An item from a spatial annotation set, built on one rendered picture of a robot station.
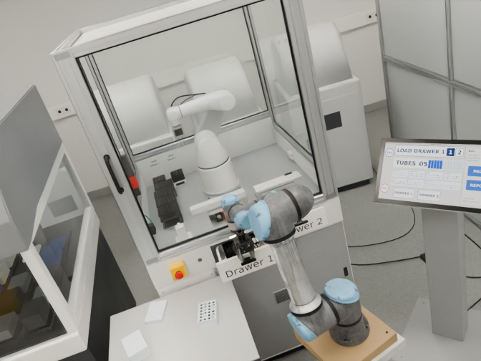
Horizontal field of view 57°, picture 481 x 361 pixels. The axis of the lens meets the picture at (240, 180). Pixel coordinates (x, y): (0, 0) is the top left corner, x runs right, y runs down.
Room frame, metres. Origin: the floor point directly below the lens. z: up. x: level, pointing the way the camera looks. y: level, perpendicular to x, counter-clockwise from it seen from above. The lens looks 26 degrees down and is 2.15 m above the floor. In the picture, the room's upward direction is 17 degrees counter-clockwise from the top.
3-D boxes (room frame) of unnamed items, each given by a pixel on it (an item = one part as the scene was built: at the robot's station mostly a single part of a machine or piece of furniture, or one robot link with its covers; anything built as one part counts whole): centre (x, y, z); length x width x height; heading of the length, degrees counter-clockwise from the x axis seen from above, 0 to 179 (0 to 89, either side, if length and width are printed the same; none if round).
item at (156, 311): (1.69, 0.56, 0.77); 0.13 x 0.09 x 0.02; 169
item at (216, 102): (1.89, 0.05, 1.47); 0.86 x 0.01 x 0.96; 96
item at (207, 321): (1.56, 0.31, 0.78); 0.12 x 0.08 x 0.04; 175
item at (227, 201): (1.67, 0.07, 1.21); 0.09 x 0.08 x 0.11; 19
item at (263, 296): (2.34, 0.10, 0.40); 1.03 x 0.95 x 0.80; 96
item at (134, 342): (1.48, 0.64, 0.79); 0.13 x 0.09 x 0.05; 22
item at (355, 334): (1.22, -0.23, 0.85); 0.15 x 0.15 x 0.10
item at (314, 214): (1.89, -0.22, 0.87); 0.29 x 0.02 x 0.11; 96
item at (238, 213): (1.58, 0.02, 1.20); 0.11 x 0.11 x 0.08; 19
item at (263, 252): (1.71, 0.07, 0.87); 0.29 x 0.02 x 0.11; 96
